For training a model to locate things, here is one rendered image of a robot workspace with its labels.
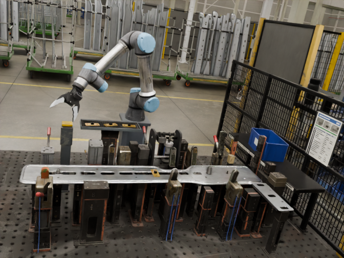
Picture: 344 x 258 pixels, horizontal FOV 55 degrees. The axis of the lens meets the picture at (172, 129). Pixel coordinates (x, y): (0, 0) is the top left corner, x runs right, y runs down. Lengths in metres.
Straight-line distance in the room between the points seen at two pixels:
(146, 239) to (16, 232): 0.67
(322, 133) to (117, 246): 1.39
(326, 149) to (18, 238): 1.80
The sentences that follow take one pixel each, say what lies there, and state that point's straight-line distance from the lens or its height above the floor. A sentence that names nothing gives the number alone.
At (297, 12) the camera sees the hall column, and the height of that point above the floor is 2.37.
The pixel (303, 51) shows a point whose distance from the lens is 4.02.
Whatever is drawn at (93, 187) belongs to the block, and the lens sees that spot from 1.68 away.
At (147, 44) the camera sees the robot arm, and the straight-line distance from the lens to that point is 2.14.
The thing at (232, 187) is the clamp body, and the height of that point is 1.03.
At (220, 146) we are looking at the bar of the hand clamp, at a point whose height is 1.12.
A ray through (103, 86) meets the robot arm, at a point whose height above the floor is 1.39.
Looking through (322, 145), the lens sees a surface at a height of 1.26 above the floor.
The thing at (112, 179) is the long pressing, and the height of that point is 1.00.
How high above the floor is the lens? 1.88
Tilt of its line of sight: 19 degrees down
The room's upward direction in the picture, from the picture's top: 10 degrees clockwise
